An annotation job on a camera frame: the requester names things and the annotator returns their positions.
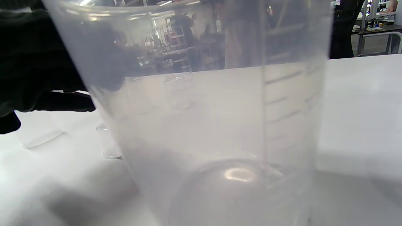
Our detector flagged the largest clear plastic beaker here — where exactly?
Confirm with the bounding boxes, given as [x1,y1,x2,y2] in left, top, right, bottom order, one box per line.
[42,0,333,226]

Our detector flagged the very small clear plastic beaker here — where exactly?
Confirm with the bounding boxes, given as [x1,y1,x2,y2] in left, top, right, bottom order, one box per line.
[163,73,196,111]

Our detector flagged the person's right hand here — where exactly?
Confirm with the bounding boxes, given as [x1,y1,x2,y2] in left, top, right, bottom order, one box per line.
[0,8,126,135]

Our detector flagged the tiniest clear plastic beaker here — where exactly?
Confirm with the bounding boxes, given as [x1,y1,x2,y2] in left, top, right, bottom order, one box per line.
[96,123,122,159]

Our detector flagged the medium clear plastic beaker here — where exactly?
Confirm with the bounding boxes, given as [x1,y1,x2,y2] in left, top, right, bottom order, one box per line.
[16,110,65,149]

